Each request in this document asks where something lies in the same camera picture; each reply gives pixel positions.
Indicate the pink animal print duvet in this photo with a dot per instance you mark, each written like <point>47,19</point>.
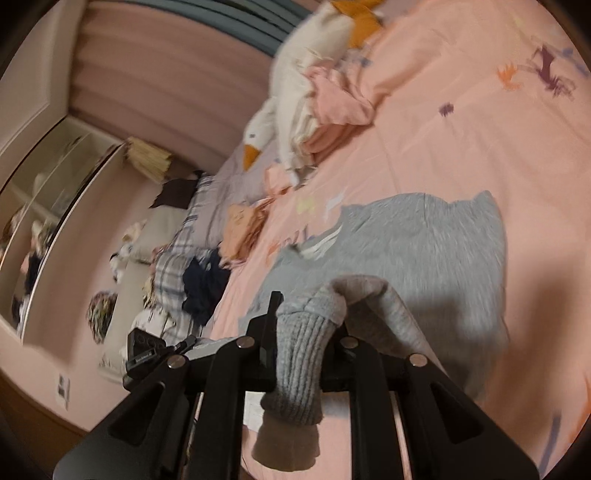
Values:
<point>461,138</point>

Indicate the mirrored wardrobe door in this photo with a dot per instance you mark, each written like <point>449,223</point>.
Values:
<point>51,207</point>

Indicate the pale pink folded garment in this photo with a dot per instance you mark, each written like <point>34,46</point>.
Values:
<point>233,261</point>

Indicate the cream folded garment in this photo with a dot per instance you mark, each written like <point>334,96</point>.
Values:
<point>300,134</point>

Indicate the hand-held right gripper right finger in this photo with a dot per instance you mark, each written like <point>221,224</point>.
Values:
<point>358,367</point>

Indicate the white goose plush toy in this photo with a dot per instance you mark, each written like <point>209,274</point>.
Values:
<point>304,50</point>

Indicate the floral patterned bag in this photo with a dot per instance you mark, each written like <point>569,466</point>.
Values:
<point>101,316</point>

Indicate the plaid pillow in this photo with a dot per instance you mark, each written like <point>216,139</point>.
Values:
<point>173,258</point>

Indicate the white wall socket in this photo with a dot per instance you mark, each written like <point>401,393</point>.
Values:
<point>63,391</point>

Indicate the yellow pleated cloth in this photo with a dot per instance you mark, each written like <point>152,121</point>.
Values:
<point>147,159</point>

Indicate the pink curtain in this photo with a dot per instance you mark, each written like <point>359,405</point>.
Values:
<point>161,83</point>

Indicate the orange folded garment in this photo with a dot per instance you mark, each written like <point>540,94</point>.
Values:
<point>242,228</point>

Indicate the white clothes pile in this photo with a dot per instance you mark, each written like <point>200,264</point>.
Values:
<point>127,251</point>

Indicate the grey knit sweater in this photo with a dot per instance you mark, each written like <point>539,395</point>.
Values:
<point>415,258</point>

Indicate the navy crumpled garment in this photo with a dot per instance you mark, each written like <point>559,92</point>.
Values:
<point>203,286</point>

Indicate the teal curtain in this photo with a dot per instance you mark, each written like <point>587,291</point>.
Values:
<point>249,23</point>

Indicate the dark brown garment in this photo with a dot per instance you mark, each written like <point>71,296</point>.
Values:
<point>178,191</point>

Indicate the lilac grey bed sheet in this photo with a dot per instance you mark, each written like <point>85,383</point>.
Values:
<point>235,184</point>

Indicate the pink folded clothes stack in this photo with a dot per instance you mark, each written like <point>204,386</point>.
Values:
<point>339,108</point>

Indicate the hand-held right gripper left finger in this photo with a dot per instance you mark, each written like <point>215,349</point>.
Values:
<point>258,353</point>

